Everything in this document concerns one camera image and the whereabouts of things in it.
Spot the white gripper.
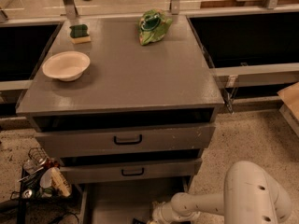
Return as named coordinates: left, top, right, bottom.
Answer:
left=147, top=202, right=200, bottom=224

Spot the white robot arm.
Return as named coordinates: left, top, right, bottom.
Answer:
left=147, top=161, right=292, bottom=224

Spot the grey open bottom drawer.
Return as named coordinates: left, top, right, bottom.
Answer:
left=79, top=177, right=189, bottom=224

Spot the grey top drawer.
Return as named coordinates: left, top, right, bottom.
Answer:
left=36, top=125, right=215, bottom=158

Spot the grey middle drawer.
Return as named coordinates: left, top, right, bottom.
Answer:
left=61, top=158, right=202, bottom=184

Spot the grey drawer cabinet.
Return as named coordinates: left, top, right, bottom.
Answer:
left=16, top=15, right=225, bottom=224

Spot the white cup in rack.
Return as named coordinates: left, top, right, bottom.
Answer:
left=39, top=167, right=58, bottom=189

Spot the white paper bowl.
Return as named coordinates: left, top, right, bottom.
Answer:
left=42, top=51, right=91, bottom=82

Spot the brown cardboard box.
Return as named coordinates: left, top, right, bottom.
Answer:
left=278, top=82, right=299, bottom=120

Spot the green chip bag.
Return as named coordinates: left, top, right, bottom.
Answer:
left=138, top=9, right=173, bottom=46

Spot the green yellow sponge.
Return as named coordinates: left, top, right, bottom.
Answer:
left=70, top=24, right=91, bottom=44

